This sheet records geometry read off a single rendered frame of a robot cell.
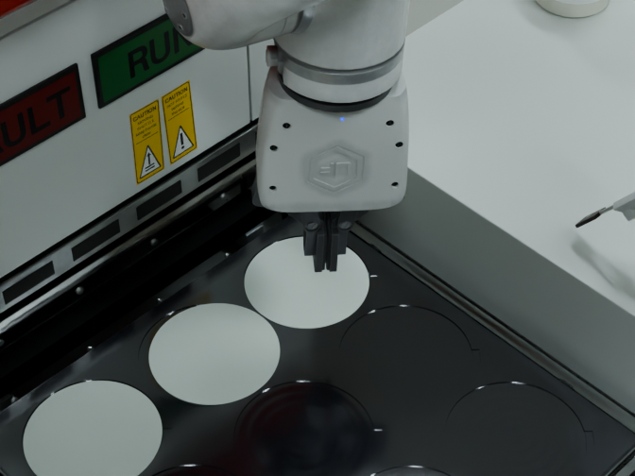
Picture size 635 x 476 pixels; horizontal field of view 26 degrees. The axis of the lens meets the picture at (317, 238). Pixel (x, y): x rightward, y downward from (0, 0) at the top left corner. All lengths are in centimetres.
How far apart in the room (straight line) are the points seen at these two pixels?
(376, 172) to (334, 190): 3
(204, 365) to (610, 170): 36
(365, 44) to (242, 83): 28
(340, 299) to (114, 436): 21
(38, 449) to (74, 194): 19
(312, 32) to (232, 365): 32
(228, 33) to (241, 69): 33
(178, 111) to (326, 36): 26
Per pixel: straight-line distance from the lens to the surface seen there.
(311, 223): 96
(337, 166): 91
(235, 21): 74
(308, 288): 110
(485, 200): 108
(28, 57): 93
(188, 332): 107
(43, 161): 99
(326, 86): 85
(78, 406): 104
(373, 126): 89
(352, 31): 82
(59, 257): 105
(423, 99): 117
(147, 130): 104
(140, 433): 101
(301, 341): 106
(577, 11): 127
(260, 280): 110
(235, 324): 107
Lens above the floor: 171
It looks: 45 degrees down
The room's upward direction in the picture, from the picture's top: straight up
